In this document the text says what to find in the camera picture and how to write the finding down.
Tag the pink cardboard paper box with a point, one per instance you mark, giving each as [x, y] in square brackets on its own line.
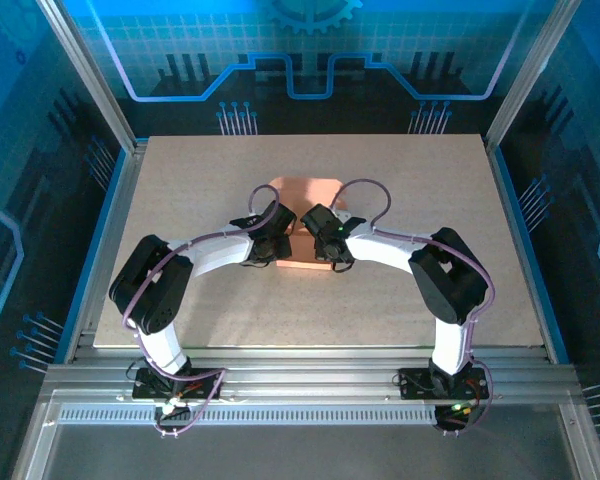
[305, 192]

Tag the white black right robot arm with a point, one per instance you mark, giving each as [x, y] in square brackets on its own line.
[450, 280]

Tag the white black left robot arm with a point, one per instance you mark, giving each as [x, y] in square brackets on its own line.
[150, 285]

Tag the long aluminium frame rail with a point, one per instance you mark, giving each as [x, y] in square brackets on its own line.
[305, 372]

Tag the aluminium side rail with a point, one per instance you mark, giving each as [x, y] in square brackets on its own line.
[125, 200]
[509, 200]

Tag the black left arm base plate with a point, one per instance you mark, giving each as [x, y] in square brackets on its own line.
[205, 385]

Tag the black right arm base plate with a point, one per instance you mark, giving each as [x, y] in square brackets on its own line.
[415, 385]

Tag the aluminium frame post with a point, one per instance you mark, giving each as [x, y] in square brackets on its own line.
[525, 75]
[95, 85]

